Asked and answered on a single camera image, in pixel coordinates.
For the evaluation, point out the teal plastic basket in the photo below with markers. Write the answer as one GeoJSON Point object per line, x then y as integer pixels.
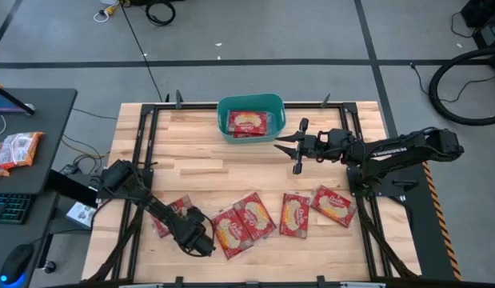
{"type": "Point", "coordinates": [251, 102]}

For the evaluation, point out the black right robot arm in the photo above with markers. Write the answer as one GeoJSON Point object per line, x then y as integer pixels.
{"type": "Point", "coordinates": [391, 154]}

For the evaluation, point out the red popcorn bag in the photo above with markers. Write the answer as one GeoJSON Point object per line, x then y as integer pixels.
{"type": "Point", "coordinates": [247, 122]}
{"type": "Point", "coordinates": [333, 206]}
{"type": "Point", "coordinates": [294, 216]}
{"type": "Point", "coordinates": [182, 204]}
{"type": "Point", "coordinates": [241, 135]}
{"type": "Point", "coordinates": [229, 238]}
{"type": "Point", "coordinates": [255, 216]}

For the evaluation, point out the black orange hazard tape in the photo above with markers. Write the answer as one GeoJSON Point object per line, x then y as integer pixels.
{"type": "Point", "coordinates": [441, 216]}

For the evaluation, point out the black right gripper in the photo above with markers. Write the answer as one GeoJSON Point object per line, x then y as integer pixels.
{"type": "Point", "coordinates": [311, 146]}

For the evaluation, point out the black keyboard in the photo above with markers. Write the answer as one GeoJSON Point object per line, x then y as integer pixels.
{"type": "Point", "coordinates": [9, 208]}

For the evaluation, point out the black desk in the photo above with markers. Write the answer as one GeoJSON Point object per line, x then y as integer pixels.
{"type": "Point", "coordinates": [51, 120]}

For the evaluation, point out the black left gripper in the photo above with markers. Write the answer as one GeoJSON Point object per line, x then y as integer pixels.
{"type": "Point", "coordinates": [195, 238]}

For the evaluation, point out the black frame clamp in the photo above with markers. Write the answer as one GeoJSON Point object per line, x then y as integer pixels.
{"type": "Point", "coordinates": [178, 99]}
{"type": "Point", "coordinates": [325, 101]}

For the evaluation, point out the small white box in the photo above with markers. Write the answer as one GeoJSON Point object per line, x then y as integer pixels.
{"type": "Point", "coordinates": [81, 214]}

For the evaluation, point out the desk monitor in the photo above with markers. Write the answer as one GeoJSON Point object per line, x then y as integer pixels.
{"type": "Point", "coordinates": [7, 102]}

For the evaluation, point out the black desk caster wheel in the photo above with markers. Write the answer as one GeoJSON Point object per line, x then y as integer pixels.
{"type": "Point", "coordinates": [49, 267]}

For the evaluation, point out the black computer mouse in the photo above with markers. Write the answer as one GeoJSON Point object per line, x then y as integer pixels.
{"type": "Point", "coordinates": [15, 262]}

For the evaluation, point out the black aluminium table frame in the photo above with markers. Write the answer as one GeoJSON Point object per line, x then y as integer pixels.
{"type": "Point", "coordinates": [191, 106]}

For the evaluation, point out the black equipment case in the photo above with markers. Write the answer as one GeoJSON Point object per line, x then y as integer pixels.
{"type": "Point", "coordinates": [487, 20]}

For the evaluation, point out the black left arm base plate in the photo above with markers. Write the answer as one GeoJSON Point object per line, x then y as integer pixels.
{"type": "Point", "coordinates": [145, 176]}

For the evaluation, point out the black power adapter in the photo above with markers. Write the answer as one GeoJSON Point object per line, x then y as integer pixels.
{"type": "Point", "coordinates": [69, 170]}

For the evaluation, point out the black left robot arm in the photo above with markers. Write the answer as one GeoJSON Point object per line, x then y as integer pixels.
{"type": "Point", "coordinates": [151, 200]}

